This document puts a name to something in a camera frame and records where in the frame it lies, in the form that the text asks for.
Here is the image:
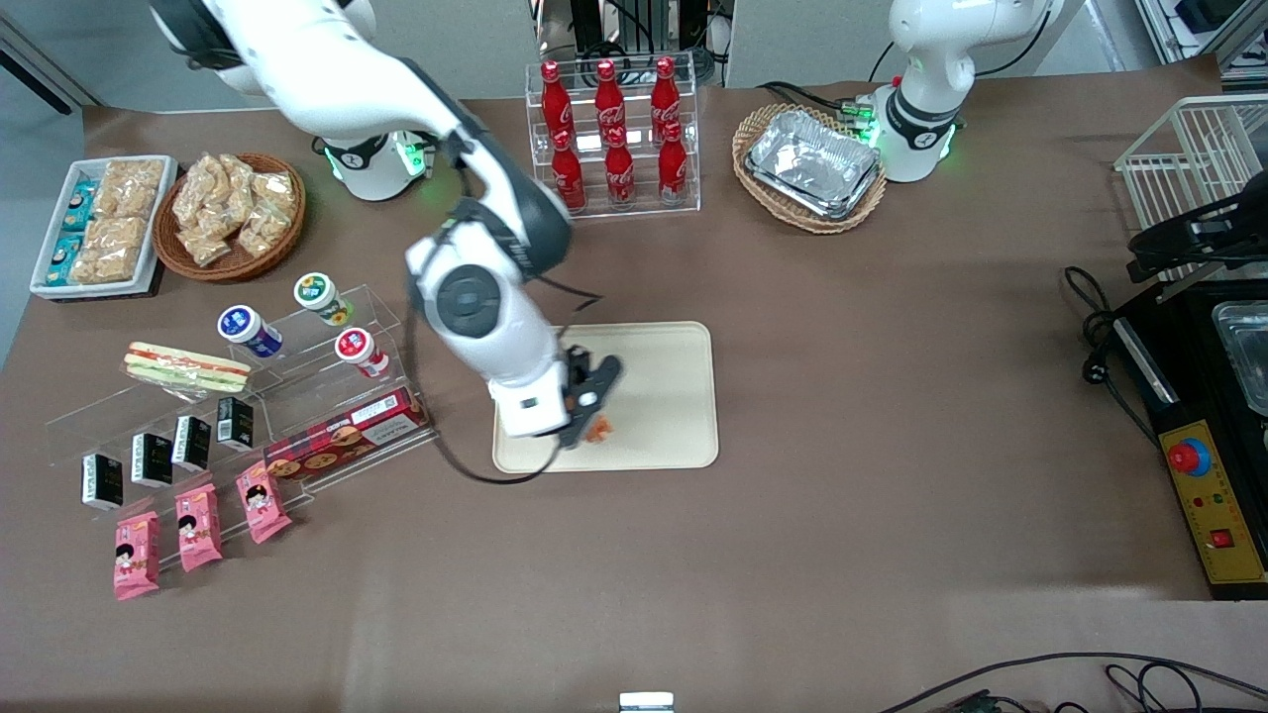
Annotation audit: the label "blue lidded white bottle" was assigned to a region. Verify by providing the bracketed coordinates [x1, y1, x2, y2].
[217, 305, 285, 359]

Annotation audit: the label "wrapped cucumber ham sandwich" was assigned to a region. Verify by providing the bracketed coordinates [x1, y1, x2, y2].
[123, 342, 253, 396]

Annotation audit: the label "pink snack packet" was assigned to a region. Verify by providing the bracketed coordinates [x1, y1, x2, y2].
[235, 460, 293, 545]
[175, 484, 225, 572]
[113, 511, 161, 602]

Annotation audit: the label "beige plastic tray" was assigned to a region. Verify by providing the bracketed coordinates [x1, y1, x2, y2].
[492, 321, 720, 474]

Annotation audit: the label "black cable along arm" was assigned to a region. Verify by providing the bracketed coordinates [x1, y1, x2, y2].
[404, 139, 605, 486]

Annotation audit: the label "clear bag of puffed snacks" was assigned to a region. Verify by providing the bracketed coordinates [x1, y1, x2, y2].
[238, 203, 293, 258]
[253, 170, 298, 224]
[178, 220, 235, 268]
[218, 153, 260, 214]
[173, 158, 225, 225]

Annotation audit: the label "green lidded white bottle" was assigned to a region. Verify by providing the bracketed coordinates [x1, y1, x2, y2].
[293, 272, 355, 328]

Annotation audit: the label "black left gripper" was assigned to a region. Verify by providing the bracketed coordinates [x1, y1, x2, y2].
[1127, 192, 1268, 284]

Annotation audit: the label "small black carton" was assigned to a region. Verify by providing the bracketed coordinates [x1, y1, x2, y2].
[171, 415, 212, 472]
[81, 454, 125, 511]
[217, 397, 256, 452]
[132, 434, 174, 488]

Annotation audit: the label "black cables at table edge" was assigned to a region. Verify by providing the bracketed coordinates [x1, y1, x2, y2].
[877, 652, 1268, 713]

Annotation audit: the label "red cookie box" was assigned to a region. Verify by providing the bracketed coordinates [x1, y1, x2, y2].
[263, 386, 434, 483]

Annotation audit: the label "white wire basket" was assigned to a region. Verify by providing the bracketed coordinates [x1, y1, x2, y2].
[1114, 94, 1268, 285]

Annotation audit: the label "clear acrylic tiered stand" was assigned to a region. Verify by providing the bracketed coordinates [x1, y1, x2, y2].
[44, 376, 318, 572]

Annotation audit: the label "red lidded white bottle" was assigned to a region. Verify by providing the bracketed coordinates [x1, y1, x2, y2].
[334, 328, 391, 379]

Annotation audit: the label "black power cable with plug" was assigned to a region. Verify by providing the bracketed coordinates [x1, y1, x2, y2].
[1063, 265, 1162, 449]

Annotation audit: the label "metal pan in machine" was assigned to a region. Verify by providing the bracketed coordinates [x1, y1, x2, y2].
[1211, 300, 1268, 417]

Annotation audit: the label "red cola bottle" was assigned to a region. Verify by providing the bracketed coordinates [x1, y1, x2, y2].
[593, 59, 626, 140]
[551, 130, 587, 213]
[603, 127, 637, 210]
[658, 122, 689, 205]
[540, 60, 575, 140]
[650, 56, 682, 135]

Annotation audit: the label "tan rice cracker pack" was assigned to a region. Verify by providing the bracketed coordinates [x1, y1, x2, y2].
[71, 216, 150, 286]
[96, 158, 166, 221]

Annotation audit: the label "black sealing machine yellow panel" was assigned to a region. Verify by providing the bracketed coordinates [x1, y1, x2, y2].
[1111, 280, 1268, 602]

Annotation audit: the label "light wicker basket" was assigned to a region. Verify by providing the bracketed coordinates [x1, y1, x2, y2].
[732, 103, 889, 235]

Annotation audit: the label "clear acrylic bottle stand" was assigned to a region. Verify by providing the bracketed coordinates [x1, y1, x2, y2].
[226, 284, 439, 488]

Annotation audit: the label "black cables at arm base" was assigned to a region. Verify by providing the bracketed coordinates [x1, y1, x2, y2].
[758, 79, 875, 126]

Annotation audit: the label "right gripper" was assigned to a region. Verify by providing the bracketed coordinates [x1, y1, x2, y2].
[492, 347, 623, 451]

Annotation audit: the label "aluminium foil tray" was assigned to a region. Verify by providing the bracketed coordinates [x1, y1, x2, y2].
[745, 109, 883, 221]

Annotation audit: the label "clear acrylic cola rack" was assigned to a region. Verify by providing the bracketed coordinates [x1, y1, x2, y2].
[525, 54, 701, 223]

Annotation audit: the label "white rectangular dish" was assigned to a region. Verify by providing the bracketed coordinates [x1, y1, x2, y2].
[30, 155, 179, 298]

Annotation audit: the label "brown wicker basket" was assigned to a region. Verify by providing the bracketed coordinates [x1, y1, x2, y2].
[154, 152, 307, 283]

